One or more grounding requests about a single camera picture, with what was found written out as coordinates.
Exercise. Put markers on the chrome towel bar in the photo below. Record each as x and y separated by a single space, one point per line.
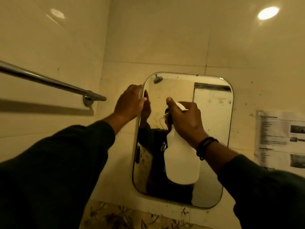
47 81

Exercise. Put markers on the person's right forearm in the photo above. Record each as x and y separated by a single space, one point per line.
262 188

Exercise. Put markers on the printed paper notice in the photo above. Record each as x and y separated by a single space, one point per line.
276 138

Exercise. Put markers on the person's left fingers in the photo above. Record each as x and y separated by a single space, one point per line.
141 101

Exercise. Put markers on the white spray bottle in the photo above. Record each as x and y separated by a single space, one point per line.
182 162

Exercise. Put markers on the person's left hand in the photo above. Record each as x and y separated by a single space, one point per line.
127 102

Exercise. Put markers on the rounded wall mirror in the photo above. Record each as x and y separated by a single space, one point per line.
214 112

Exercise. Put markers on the person's right thumb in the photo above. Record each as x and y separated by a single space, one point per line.
173 106

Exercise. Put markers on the person's right hand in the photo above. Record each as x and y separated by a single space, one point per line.
188 121

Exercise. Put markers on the person's left forearm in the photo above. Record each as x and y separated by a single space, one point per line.
59 164

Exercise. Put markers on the black wristband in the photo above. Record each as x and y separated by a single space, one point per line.
203 146

